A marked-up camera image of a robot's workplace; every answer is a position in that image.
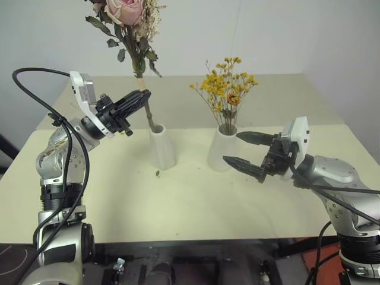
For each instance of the white tapered ceramic vase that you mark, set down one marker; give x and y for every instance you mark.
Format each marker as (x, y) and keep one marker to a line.
(220, 154)

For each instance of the dark rounded shape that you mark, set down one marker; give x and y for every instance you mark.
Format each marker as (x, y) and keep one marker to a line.
(161, 274)

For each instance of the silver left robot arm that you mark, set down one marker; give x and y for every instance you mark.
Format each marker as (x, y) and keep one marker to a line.
(56, 154)

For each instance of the white flared ceramic vase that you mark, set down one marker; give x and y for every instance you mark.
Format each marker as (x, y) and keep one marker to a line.
(162, 151)

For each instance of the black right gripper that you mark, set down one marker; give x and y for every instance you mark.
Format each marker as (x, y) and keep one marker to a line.
(277, 160)

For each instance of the dark furniture edge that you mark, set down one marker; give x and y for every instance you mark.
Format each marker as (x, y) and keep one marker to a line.
(5, 154)

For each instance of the dried yellow flower bouquet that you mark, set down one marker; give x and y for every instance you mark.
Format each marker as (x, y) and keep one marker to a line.
(227, 89)

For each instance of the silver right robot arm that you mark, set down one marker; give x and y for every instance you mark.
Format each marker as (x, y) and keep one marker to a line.
(335, 178)

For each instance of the black mat with white line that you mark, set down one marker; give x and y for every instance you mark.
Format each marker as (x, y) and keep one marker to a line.
(15, 261)

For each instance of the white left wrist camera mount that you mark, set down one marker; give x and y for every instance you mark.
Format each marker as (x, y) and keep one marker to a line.
(77, 86)

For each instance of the small silver metal clamp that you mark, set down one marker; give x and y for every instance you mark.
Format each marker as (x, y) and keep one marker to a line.
(118, 264)

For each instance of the red floor object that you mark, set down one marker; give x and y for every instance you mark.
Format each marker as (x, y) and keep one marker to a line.
(322, 261)

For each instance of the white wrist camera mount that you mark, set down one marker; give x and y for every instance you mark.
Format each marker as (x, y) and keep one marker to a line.
(77, 86)
(300, 133)

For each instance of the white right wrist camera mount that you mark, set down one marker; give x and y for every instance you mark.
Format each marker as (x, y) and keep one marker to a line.
(300, 133)

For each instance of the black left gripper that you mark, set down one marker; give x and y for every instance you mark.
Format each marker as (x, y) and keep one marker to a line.
(111, 118)

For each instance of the dried pink rose bouquet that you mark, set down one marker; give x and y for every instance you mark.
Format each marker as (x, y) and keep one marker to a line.
(130, 35)

